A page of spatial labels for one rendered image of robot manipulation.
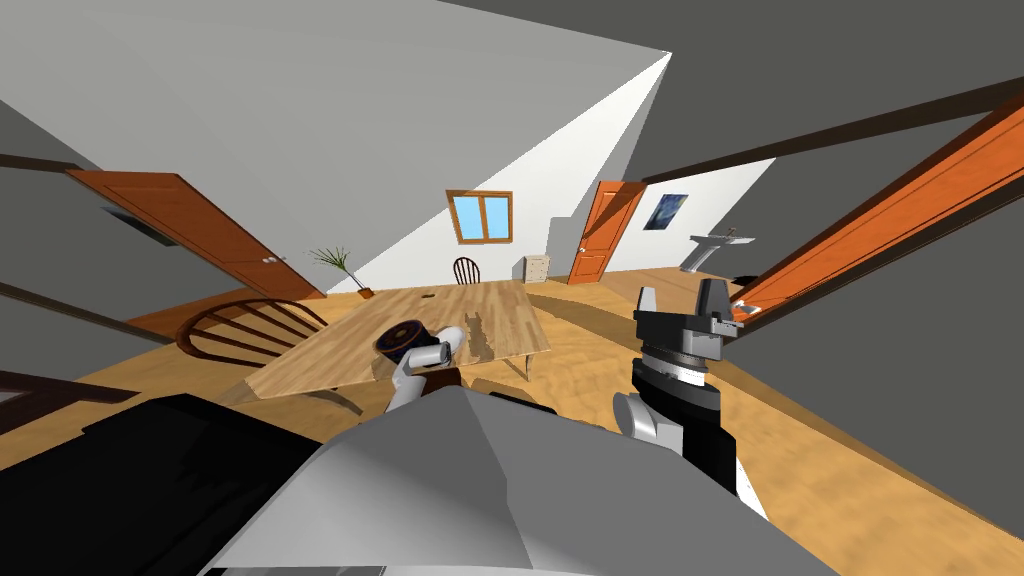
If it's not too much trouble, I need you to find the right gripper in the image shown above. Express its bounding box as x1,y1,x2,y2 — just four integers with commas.
633,277,742,361

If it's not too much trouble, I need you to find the blue night sky picture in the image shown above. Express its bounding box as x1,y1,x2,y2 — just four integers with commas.
643,192,690,233

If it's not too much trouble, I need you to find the orange door with silver knob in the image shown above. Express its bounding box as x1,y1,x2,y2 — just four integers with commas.
567,179,649,287

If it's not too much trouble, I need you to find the wooden framed window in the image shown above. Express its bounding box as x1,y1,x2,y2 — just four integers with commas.
444,188,515,245

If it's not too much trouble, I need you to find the orange door with dark edge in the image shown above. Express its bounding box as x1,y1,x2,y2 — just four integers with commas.
729,94,1024,328

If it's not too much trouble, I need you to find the dark round bowl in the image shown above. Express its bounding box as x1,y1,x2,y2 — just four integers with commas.
374,319,431,361

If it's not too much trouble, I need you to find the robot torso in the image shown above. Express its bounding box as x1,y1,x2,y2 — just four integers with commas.
195,382,841,576

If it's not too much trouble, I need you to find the light wooden table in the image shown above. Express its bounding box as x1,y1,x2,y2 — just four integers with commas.
242,279,553,401

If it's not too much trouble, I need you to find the green potted plant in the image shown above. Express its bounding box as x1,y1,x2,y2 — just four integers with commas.
307,245,377,301

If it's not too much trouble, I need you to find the dark wooden spindle chair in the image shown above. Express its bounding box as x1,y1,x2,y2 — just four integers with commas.
175,297,330,370

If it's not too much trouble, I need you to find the brown door with silver knob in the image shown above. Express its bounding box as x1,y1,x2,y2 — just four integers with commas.
66,168,327,303

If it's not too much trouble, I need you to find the dark framed wall picture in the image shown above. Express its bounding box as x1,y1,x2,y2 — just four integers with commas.
99,205,182,249

